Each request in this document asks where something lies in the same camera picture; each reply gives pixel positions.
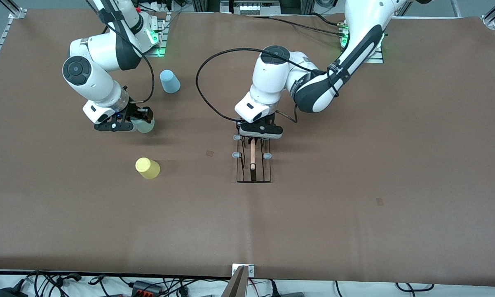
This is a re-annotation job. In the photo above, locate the green plastic cup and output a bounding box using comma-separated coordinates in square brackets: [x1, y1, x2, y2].
[132, 117, 155, 134]

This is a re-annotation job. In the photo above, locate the black wire cup holder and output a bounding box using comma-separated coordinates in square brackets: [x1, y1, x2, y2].
[232, 134, 273, 184]

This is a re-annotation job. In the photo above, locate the yellow plastic cup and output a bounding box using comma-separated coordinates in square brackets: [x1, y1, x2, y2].
[135, 157, 161, 179]

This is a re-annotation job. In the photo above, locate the blue plastic cup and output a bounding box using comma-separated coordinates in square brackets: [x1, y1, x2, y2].
[160, 70, 181, 94]

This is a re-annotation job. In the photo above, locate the brown table cover sheet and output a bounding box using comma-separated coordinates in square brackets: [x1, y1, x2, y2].
[0, 9, 495, 286]

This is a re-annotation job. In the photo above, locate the white power strip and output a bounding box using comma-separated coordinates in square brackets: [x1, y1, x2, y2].
[230, 0, 282, 16]

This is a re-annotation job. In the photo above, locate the black orange connector box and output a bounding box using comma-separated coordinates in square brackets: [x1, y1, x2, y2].
[131, 280, 164, 296]

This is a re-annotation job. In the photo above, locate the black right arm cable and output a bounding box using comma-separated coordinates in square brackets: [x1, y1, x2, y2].
[91, 0, 155, 104]

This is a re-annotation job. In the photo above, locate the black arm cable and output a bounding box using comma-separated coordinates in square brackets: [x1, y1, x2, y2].
[91, 0, 155, 104]
[195, 48, 343, 124]

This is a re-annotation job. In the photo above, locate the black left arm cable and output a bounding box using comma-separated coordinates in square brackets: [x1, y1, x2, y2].
[195, 48, 343, 124]

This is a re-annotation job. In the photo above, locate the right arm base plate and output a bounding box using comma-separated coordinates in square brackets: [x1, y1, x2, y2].
[139, 12, 172, 57]

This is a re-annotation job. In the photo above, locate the black printed cable strap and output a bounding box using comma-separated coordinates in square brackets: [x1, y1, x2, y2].
[326, 61, 352, 85]

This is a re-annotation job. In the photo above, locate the plain black cable strap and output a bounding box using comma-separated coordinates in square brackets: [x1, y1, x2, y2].
[98, 9, 122, 26]

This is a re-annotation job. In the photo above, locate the thin black table cable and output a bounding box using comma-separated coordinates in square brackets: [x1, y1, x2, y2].
[246, 14, 347, 38]

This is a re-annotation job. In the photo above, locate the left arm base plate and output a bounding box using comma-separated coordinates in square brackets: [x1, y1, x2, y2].
[340, 46, 384, 64]

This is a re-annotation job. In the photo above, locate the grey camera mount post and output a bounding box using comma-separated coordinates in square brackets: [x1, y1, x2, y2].
[222, 265, 249, 297]

